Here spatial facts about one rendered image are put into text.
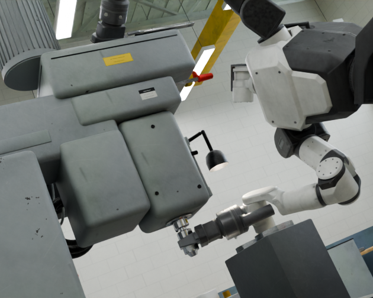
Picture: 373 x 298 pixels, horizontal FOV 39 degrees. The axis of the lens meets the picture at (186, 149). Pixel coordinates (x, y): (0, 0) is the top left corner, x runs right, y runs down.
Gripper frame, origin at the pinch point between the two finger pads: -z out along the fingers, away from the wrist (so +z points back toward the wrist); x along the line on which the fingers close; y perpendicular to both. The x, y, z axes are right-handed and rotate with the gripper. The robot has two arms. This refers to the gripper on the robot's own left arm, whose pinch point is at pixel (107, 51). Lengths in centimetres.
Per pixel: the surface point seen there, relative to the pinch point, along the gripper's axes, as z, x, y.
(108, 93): -2.6, -12.3, -23.1
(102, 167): -15.6, -21.8, -40.9
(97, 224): -25, -28, -52
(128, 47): 7.4, -1.2, -13.4
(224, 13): -154, 474, 432
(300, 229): 4, -9, -97
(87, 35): -228, 305, 536
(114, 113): -6.3, -12.9, -29.0
